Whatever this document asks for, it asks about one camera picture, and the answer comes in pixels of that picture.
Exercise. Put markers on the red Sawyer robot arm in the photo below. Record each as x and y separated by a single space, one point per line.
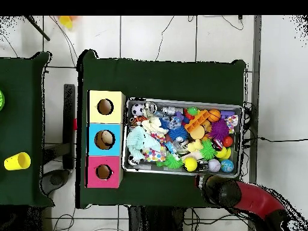
255 199

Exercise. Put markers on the shallow metal mesh bin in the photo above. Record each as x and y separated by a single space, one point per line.
168 171

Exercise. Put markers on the wooden box with three holes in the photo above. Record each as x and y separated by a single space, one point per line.
95 115

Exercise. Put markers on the yellow smiley ball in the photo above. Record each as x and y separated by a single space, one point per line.
190 164

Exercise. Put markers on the white baseball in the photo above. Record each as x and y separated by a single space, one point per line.
214 165

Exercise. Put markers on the blue globe ball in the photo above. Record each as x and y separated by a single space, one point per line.
227 166

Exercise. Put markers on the green tentacle puffer ball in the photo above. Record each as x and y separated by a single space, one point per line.
207 150

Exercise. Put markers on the purple spiky ball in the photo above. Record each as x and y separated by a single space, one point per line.
219 130

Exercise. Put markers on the orange plastic building block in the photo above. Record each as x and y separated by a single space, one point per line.
196 120

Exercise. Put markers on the orange basketball toy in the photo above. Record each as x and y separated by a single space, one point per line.
214 115

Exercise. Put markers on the cream white cloth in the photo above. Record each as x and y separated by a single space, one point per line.
154 125

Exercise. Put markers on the mint green cloth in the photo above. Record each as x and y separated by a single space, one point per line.
138 142

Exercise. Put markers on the black and white soccer ball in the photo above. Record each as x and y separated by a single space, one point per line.
137 109

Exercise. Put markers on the dark green table cloth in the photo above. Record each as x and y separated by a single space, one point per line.
163 77
19 108

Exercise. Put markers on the black flat panel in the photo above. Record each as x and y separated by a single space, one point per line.
69 125

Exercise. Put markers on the yellow plastic cup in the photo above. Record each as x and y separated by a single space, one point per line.
16 161
65 22

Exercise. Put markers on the green round object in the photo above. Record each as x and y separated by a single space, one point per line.
1 99

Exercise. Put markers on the black rod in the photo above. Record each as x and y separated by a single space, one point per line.
38 28

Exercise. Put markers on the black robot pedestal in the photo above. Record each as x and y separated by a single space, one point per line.
154 220

